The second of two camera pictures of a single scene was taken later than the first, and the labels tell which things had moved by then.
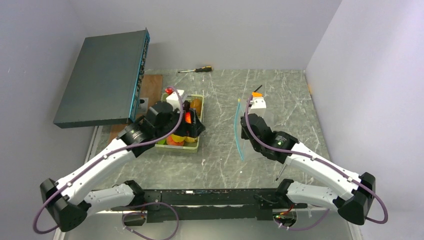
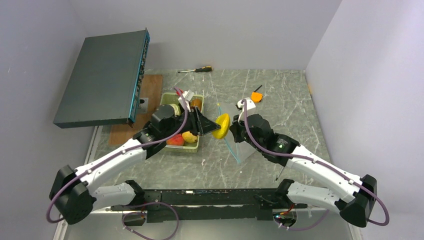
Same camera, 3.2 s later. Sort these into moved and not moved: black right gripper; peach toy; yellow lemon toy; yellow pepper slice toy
Moved: yellow pepper slice toy
Not moved: black right gripper; yellow lemon toy; peach toy
